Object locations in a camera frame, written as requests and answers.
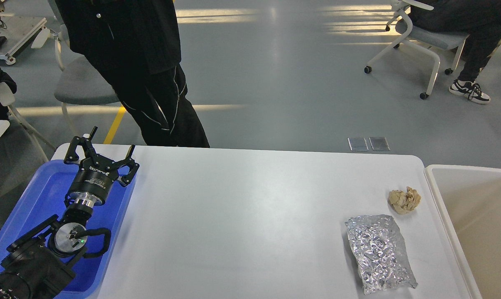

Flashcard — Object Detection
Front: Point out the blue plastic tray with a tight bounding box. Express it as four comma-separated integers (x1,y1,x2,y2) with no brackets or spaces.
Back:
0,160,136,299

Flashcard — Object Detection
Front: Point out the left metal floor plate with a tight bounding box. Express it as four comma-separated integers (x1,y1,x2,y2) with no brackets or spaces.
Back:
347,137,369,152

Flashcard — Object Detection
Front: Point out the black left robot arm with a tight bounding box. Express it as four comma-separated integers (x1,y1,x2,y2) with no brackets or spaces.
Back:
0,127,139,299

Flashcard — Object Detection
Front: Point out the white chair at left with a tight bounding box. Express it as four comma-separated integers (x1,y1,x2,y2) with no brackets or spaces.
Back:
0,68,56,163

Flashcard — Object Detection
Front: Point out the white wheeled office chair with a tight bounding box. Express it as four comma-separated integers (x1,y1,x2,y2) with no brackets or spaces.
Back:
364,0,468,100

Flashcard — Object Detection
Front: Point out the standing person in black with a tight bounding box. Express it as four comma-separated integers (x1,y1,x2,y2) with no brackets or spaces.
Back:
56,0,209,148

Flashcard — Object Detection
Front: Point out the right metal floor plate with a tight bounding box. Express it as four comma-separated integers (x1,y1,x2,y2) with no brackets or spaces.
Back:
369,137,390,151

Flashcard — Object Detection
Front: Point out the crumpled beige paper ball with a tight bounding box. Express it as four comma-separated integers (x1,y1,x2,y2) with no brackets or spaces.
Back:
388,186,422,215

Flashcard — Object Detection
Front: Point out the white plastic bin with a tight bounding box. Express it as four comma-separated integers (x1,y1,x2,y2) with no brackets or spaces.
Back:
425,165,501,299

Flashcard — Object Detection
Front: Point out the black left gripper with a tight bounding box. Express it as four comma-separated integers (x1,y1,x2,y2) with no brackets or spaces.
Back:
64,127,140,208

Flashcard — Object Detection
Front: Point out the seated person in black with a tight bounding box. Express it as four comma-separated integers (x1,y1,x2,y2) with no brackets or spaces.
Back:
409,0,501,104

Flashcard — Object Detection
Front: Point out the grey chair white frame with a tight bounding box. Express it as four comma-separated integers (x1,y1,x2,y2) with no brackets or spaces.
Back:
31,0,119,135

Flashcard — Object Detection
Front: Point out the crumpled silver foil bag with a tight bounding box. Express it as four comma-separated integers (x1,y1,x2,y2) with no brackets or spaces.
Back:
345,214,418,295

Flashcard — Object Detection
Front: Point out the metal floor plate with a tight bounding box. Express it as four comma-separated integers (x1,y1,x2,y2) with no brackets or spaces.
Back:
369,137,390,151
347,137,369,152

